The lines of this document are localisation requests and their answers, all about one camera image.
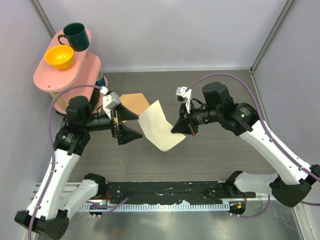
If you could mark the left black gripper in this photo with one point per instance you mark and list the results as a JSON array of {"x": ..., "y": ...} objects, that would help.
[{"x": 124, "y": 134}]

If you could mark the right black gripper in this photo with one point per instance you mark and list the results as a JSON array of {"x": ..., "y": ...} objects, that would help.
[{"x": 182, "y": 126}]

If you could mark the orange paper envelope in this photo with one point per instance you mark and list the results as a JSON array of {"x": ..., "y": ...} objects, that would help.
[{"x": 135, "y": 102}]

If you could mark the beige letter paper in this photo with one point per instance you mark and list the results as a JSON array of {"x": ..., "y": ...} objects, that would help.
[{"x": 157, "y": 129}]

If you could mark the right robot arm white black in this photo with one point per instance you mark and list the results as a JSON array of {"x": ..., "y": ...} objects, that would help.
[{"x": 290, "y": 184}]

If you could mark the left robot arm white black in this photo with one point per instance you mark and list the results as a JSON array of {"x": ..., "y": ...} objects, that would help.
[{"x": 49, "y": 213}]

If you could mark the blue cup on shelf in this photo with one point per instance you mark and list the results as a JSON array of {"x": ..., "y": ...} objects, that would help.
[{"x": 100, "y": 81}]

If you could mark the pink tiered wooden shelf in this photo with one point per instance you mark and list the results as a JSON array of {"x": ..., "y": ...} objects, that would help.
[{"x": 84, "y": 70}]

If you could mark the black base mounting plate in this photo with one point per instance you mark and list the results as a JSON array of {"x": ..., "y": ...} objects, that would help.
[{"x": 172, "y": 192}]

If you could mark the yellow bowl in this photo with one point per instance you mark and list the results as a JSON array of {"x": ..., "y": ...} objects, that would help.
[{"x": 60, "y": 57}]

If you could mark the dark green mug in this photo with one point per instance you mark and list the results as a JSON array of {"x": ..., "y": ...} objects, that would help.
[{"x": 76, "y": 35}]

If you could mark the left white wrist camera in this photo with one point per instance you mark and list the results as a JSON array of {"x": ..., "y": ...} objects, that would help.
[{"x": 110, "y": 101}]

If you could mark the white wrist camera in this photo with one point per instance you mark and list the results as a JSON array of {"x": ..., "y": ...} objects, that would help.
[
  {"x": 184, "y": 95},
  {"x": 110, "y": 101}
]

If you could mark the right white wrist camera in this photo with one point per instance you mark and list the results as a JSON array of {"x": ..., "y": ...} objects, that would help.
[{"x": 184, "y": 95}]

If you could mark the aluminium frame rail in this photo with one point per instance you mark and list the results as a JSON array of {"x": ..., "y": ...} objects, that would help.
[{"x": 63, "y": 191}]

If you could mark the white slotted cable duct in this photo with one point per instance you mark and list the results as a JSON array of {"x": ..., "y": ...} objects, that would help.
[{"x": 183, "y": 207}]

